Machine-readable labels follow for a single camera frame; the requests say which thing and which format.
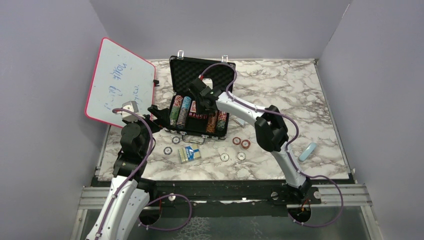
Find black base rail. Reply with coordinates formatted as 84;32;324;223
127;179;341;221

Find white poker chip right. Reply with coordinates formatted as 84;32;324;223
236;152;246;161

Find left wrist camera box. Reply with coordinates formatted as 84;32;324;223
121;101;139;122

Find red green chip stack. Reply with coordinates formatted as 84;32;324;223
169;95;184;127

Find red poker chip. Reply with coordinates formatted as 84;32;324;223
240;139;251;150
232;136;242;145

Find pink framed whiteboard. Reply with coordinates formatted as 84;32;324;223
84;37;156;127

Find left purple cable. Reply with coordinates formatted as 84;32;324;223
94;107;156;240

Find clear plastic triangle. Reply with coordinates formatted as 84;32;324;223
233;117;246;128

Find purple cable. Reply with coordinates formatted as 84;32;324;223
94;107;156;240
198;62;345;229

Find red poker chip right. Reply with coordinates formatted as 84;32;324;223
240;139;251;150

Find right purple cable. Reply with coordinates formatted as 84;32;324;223
198;62;345;229

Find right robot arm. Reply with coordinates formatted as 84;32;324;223
188;78;312;204

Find blue orange chip stack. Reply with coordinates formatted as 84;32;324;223
176;96;192;129

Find blue white poker chip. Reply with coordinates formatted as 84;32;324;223
163;146;173;155

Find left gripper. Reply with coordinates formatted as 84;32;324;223
123;106;170;156

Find red playing card deck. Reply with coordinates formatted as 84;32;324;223
189;100;197;116

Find orange black chip stack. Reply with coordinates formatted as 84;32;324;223
206;111;219;134

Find grey poker chip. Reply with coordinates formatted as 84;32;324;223
172;136;181;145

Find red dice in case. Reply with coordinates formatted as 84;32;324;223
188;112;208;120

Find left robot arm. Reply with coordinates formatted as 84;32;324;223
86;101;162;240

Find blue playing card deck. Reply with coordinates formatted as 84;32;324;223
177;144;202;164

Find purple green chip stack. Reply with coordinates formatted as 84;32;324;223
215;111;228;132

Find black poker case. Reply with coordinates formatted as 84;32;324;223
166;50;236;140

